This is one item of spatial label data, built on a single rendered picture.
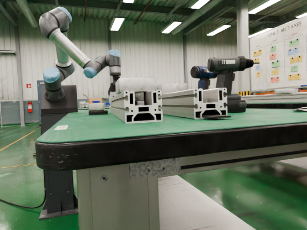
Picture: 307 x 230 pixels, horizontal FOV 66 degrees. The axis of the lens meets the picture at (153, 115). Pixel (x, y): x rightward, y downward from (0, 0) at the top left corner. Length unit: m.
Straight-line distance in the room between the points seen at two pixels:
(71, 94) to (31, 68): 10.76
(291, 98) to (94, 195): 2.16
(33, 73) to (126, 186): 12.28
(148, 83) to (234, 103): 0.39
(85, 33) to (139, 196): 12.58
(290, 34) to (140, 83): 3.69
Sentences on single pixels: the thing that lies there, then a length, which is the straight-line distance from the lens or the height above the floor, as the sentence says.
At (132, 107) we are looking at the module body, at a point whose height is 0.82.
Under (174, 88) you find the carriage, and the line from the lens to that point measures 0.98.
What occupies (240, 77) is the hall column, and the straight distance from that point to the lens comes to 9.64.
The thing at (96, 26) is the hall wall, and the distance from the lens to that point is 13.10.
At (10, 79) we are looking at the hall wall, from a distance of 12.85.
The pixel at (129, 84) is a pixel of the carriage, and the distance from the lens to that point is 0.69.
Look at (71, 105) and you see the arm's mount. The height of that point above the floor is 0.84.
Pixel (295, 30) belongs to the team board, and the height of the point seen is 1.78.
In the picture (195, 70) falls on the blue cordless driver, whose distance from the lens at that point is 1.16.
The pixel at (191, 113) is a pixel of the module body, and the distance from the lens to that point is 0.68.
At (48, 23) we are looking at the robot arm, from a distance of 1.67.
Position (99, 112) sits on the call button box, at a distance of 1.25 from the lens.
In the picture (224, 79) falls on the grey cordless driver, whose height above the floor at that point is 0.91.
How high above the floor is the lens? 0.83
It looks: 3 degrees down
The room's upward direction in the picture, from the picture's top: 2 degrees counter-clockwise
